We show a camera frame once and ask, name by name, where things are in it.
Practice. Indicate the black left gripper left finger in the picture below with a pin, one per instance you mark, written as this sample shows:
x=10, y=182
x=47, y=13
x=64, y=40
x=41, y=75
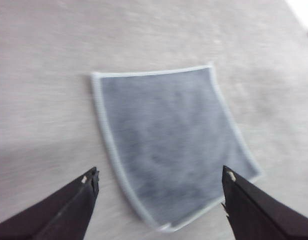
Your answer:
x=56, y=212

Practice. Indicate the purple towel with grey hem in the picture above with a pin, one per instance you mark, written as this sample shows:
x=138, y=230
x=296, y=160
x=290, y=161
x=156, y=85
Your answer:
x=169, y=140

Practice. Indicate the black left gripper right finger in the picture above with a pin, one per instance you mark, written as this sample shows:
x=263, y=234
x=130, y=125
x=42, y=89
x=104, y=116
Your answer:
x=259, y=215

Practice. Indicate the grey table cloth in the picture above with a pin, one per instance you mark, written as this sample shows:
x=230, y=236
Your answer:
x=44, y=87

